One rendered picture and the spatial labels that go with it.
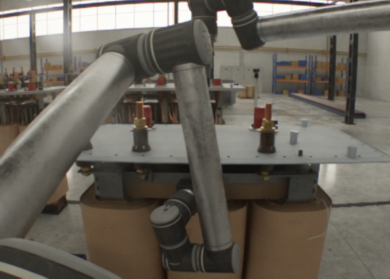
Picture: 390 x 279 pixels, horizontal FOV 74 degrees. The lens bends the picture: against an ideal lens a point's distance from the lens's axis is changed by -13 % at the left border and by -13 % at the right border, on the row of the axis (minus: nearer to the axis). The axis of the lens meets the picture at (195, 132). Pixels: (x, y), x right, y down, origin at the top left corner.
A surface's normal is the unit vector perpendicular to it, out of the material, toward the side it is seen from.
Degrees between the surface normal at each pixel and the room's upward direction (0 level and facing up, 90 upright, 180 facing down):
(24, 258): 31
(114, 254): 90
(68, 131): 65
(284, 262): 90
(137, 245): 90
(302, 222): 90
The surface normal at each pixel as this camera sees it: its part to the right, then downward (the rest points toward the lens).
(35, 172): 0.82, -0.33
